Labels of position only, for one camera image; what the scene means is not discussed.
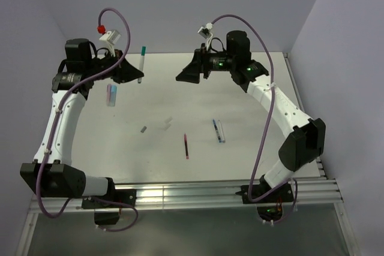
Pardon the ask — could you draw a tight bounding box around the aluminium frame rail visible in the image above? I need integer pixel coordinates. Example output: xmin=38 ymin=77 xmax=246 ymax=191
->
xmin=29 ymin=177 xmax=344 ymax=213

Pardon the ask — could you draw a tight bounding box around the red gel pen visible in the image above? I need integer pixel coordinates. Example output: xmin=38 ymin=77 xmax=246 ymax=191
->
xmin=184 ymin=133 xmax=189 ymax=159

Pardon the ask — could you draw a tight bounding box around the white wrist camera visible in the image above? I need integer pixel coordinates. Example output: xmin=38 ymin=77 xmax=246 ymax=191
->
xmin=197 ymin=22 xmax=214 ymax=51
xmin=97 ymin=25 xmax=121 ymax=57

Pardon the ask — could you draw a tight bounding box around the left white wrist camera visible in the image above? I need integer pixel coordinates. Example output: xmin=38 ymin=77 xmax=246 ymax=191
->
xmin=97 ymin=25 xmax=121 ymax=57

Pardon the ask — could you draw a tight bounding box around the light blue highlighter pen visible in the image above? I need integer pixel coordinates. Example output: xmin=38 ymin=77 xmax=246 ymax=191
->
xmin=109 ymin=85 xmax=117 ymax=107

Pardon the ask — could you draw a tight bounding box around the white light blue pen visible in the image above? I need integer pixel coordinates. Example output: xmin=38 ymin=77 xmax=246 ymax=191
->
xmin=217 ymin=120 xmax=226 ymax=143

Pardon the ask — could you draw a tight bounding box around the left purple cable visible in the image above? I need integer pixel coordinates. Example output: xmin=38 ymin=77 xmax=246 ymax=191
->
xmin=35 ymin=7 xmax=139 ymax=233

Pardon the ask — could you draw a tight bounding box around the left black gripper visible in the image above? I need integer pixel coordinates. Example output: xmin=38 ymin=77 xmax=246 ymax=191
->
xmin=85 ymin=49 xmax=143 ymax=85

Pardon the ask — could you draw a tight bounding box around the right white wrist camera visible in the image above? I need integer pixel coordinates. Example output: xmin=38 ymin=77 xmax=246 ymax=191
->
xmin=197 ymin=22 xmax=214 ymax=51

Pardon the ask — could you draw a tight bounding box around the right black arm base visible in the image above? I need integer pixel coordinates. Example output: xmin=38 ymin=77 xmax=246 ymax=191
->
xmin=235 ymin=183 xmax=298 ymax=226

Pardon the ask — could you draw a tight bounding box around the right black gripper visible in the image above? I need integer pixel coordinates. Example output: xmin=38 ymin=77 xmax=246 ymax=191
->
xmin=176 ymin=43 xmax=236 ymax=83

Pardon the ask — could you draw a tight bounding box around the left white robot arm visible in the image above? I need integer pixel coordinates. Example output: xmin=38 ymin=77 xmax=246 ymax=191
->
xmin=20 ymin=36 xmax=144 ymax=207

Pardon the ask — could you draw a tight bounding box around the white teal marker pen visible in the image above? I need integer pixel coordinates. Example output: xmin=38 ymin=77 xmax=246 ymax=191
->
xmin=137 ymin=54 xmax=145 ymax=84

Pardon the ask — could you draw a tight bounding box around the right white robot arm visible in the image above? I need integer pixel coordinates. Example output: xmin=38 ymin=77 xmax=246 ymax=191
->
xmin=176 ymin=27 xmax=326 ymax=203

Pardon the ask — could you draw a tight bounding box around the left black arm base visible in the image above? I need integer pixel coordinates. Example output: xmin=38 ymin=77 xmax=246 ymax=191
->
xmin=81 ymin=189 xmax=139 ymax=231

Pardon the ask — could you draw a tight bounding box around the teal marker cap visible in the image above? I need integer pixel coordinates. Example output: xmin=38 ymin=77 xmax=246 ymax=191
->
xmin=141 ymin=46 xmax=146 ymax=56

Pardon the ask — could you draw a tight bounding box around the pink highlighter pen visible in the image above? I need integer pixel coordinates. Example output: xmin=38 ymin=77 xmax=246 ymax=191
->
xmin=106 ymin=84 xmax=112 ymax=106

